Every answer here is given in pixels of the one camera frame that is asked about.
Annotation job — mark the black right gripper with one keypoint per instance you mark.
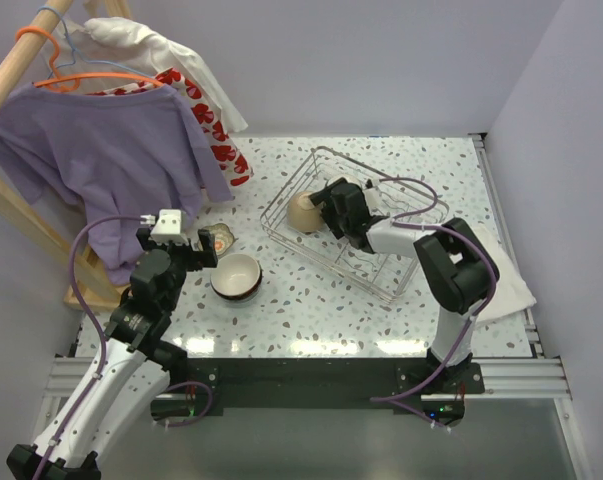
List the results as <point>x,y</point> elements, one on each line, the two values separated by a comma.
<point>327,216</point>

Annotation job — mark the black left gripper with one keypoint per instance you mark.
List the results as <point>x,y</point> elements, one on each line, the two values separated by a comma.
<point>179,252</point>

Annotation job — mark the beige ceramic bowl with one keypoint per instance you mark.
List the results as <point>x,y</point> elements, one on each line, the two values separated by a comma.
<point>302,215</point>

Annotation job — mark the small white bowl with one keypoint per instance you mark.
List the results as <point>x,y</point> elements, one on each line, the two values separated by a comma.
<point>224,238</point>

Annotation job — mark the metal wire dish rack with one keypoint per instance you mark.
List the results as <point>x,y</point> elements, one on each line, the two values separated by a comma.
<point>385,275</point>

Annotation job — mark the dark teal glazed bowl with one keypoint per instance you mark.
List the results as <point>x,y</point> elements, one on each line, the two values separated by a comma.
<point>241,297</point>

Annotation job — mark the teal white patterned bowl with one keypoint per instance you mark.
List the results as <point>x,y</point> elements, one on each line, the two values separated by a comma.
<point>347,178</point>

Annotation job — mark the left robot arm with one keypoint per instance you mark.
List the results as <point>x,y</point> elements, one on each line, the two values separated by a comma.
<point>133,364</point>

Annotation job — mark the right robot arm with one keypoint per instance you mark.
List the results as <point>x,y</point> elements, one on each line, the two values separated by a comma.
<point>461,275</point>

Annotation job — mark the wooden clothes rack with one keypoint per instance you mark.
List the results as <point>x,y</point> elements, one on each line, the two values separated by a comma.
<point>28,137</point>

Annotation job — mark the red floral white cloth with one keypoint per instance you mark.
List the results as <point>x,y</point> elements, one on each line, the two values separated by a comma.
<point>206,115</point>

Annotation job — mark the purple t-shirt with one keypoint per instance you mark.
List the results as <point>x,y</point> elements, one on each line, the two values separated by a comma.
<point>113,235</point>

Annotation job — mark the orange clothes hanger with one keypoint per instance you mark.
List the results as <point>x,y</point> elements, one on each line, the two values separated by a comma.
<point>77,77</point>

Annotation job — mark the folded white towel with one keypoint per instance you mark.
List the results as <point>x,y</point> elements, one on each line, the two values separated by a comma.
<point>512,292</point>

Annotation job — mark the white cloth garment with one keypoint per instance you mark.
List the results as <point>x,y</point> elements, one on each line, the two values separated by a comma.
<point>139,47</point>

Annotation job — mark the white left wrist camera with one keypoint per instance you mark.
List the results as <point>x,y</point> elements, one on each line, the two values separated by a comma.
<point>166,226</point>

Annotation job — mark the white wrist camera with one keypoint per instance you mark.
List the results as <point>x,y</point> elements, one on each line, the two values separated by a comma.
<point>372,195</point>
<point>166,226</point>

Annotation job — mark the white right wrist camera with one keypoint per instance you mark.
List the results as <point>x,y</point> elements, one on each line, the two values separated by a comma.
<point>372,195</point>

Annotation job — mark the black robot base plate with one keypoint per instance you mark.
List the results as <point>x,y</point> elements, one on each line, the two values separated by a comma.
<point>214,385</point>

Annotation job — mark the blue wire hanger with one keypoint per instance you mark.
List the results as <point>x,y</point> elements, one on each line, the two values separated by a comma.
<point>76,53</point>

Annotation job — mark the aluminium frame rail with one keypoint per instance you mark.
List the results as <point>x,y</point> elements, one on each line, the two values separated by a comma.
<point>523,379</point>

